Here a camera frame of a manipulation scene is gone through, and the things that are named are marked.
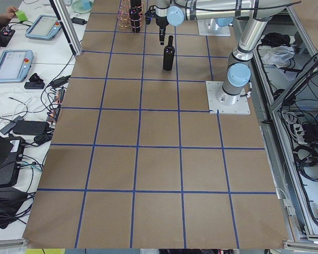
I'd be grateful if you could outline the blue teach pendant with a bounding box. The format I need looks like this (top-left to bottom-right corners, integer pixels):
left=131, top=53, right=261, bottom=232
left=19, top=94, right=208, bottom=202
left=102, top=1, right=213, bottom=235
left=25, top=15, right=61, bottom=40
left=0, top=50, right=34, bottom=83

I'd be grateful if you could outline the blue teach pendant near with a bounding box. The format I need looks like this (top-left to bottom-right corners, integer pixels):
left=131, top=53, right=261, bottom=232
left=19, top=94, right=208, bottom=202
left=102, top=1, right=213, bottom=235
left=0, top=50, right=34, bottom=83

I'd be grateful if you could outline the copper wire wine basket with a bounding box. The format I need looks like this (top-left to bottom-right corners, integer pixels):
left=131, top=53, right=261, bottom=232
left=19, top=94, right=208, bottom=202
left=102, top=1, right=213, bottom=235
left=118, top=0, right=143, bottom=32

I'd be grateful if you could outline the green glass plate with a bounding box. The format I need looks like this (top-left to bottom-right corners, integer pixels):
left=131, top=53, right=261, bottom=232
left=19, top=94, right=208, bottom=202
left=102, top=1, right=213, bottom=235
left=71, top=0, right=93, bottom=14

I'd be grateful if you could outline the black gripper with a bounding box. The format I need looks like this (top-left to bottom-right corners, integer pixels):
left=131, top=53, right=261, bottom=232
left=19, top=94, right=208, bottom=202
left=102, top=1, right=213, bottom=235
left=156, top=15, right=169, bottom=44

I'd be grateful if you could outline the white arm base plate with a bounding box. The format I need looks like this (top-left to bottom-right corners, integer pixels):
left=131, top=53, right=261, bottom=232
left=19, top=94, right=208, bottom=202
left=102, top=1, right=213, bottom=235
left=206, top=81, right=250, bottom=115
left=198, top=17, right=233, bottom=37

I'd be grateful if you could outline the dark glass wine bottle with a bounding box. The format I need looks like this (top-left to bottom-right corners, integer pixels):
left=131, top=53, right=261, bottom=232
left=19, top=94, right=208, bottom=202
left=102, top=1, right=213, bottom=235
left=163, top=35, right=175, bottom=71

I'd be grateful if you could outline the blue foam cube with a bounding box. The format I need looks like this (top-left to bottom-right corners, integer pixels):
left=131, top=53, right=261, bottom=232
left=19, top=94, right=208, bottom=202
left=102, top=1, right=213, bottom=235
left=81, top=0, right=91, bottom=10

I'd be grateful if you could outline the blue teach pendant far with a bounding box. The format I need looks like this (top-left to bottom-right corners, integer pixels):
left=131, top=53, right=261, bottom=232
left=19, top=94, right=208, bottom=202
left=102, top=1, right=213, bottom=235
left=25, top=15, right=61, bottom=40

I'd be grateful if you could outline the dark bottle in basket front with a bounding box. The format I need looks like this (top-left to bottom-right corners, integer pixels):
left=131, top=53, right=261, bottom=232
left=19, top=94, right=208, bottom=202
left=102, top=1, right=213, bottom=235
left=129, top=0, right=142, bottom=33

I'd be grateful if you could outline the black power adapter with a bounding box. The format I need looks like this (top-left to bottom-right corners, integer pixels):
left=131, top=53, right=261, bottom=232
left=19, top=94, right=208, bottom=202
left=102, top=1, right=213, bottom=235
left=71, top=17, right=87, bottom=25

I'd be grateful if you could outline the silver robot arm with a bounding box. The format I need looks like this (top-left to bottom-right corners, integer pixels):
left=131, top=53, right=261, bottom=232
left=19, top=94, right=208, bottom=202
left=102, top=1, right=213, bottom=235
left=154, top=1, right=301, bottom=97
left=209, top=17, right=233, bottom=30

